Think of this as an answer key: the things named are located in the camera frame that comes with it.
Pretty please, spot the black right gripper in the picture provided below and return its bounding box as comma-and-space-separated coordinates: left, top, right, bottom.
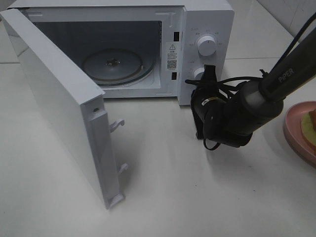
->
190, 64, 237, 141

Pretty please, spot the pink round plate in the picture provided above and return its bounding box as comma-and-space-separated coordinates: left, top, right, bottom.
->
283, 101, 316, 168

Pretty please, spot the white bread sandwich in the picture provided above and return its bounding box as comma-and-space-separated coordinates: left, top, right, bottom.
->
301, 110, 316, 150

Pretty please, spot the white microwave door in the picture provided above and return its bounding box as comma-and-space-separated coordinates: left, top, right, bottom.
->
0, 9, 128, 208

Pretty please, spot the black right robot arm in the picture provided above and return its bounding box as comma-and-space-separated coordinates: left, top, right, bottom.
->
185, 14, 316, 151

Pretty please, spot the lower white timer knob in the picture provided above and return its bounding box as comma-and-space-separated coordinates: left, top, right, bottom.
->
194, 67, 204, 80

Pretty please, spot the upper white power knob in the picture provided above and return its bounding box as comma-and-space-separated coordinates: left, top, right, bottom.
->
197, 35, 217, 56

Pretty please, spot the white warning label sticker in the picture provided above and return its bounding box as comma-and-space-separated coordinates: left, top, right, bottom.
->
165, 41, 180, 72

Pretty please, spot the white microwave oven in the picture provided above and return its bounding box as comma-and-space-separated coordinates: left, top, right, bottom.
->
7, 0, 234, 105

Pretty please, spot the glass microwave turntable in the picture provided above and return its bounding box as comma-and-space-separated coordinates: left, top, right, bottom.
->
82, 48, 156, 87

